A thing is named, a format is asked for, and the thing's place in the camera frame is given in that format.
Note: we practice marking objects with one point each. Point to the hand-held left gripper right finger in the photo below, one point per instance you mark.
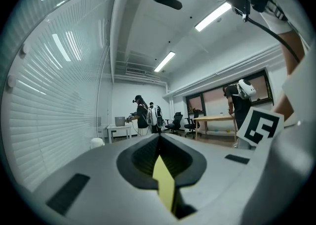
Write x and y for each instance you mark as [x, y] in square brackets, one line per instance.
[197, 167]

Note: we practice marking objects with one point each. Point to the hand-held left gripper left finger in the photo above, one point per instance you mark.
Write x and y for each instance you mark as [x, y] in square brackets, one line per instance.
[126, 167]

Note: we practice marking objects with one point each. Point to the person's left forearm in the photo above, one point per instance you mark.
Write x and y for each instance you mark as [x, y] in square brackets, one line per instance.
[292, 51]

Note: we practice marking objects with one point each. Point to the yellow strip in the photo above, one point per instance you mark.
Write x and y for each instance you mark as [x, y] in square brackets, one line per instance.
[164, 184]

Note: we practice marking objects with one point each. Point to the white rounded device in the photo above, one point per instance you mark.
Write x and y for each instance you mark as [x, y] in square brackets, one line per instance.
[96, 143]

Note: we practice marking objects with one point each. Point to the white table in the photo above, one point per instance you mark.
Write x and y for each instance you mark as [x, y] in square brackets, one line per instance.
[118, 128]

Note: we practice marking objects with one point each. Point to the black office chair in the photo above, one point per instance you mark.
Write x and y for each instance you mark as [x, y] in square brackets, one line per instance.
[175, 121]
[192, 125]

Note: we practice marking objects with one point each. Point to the grey bin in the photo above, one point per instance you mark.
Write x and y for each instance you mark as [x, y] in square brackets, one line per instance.
[119, 121]

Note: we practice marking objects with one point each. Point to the wooden table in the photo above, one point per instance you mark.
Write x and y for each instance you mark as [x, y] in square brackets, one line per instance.
[214, 118]

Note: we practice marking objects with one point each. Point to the white backpack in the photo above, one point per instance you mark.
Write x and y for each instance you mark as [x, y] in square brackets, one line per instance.
[246, 88]
[151, 116]

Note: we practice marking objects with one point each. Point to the dark-framed window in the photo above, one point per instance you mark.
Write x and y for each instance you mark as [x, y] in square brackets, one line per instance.
[212, 98]

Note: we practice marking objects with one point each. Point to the white window blinds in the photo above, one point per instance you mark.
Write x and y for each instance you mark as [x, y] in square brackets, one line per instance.
[56, 100]

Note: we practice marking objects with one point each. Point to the ceiling air vent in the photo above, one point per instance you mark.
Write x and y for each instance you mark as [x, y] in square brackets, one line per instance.
[135, 70]

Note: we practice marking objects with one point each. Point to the long ceiling light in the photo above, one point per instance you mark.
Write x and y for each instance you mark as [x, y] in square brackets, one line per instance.
[212, 16]
[164, 61]

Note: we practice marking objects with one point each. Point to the person's white shirt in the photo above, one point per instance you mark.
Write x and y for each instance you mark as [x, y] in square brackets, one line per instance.
[277, 22]

